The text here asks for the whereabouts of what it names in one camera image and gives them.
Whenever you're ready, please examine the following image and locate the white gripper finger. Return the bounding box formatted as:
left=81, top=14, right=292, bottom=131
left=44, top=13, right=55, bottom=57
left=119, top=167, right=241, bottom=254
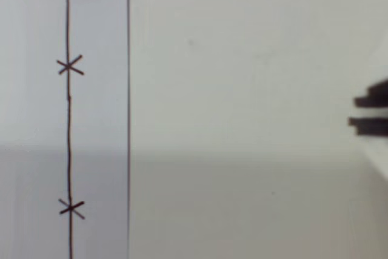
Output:
left=347, top=117, right=388, bottom=181
left=353, top=40, right=388, bottom=109

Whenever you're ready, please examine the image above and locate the white paper sheet with markings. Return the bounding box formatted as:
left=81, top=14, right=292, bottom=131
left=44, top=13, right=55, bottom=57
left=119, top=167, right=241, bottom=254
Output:
left=0, top=0, right=131, bottom=259

